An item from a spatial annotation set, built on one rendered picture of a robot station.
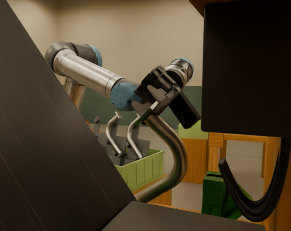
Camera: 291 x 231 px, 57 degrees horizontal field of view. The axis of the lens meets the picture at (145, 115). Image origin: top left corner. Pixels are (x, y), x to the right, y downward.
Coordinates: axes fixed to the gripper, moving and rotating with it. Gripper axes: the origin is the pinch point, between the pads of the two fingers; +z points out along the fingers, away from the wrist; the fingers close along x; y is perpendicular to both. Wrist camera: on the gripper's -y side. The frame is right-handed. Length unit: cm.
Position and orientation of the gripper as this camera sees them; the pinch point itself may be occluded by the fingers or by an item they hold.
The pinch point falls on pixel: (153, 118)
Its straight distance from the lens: 54.4
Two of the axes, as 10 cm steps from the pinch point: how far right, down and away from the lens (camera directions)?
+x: 6.0, -6.1, -5.2
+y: -7.2, -6.9, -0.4
